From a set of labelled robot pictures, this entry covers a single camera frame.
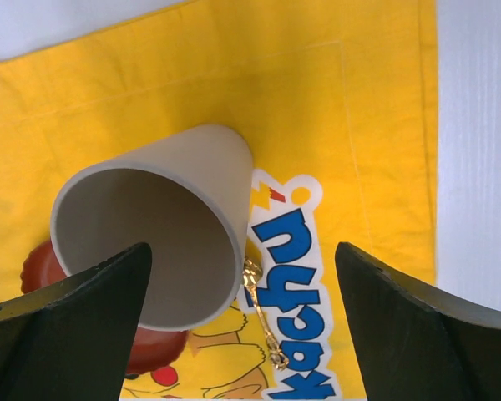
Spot beige paper cup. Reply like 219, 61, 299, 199
50, 124, 253, 332

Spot gold spoon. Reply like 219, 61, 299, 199
241, 255, 290, 371

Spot red round plate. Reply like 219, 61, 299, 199
20, 240, 189, 374

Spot yellow pikachu placemat cloth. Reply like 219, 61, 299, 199
0, 1, 438, 400

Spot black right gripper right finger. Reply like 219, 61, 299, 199
335, 242, 501, 400

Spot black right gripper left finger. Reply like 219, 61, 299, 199
0, 243, 152, 400

